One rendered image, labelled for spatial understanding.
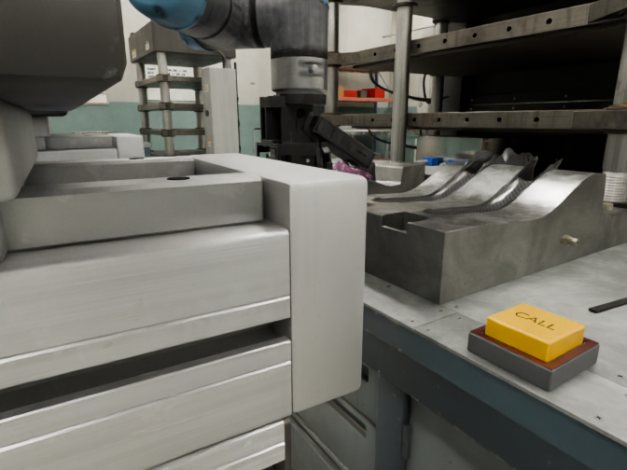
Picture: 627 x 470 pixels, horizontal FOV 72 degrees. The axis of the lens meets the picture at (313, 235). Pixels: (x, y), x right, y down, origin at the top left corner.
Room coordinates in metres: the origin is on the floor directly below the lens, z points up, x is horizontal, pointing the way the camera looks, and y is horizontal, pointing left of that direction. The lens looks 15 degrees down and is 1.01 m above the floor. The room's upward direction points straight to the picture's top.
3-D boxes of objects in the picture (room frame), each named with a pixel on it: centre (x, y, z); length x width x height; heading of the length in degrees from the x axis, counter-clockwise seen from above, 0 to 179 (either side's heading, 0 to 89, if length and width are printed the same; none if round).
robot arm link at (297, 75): (0.60, 0.02, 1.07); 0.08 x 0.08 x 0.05
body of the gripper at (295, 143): (0.60, 0.03, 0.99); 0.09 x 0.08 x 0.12; 119
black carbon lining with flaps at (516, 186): (0.72, -0.27, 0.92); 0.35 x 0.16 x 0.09; 123
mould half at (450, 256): (0.72, -0.29, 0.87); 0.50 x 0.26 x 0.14; 123
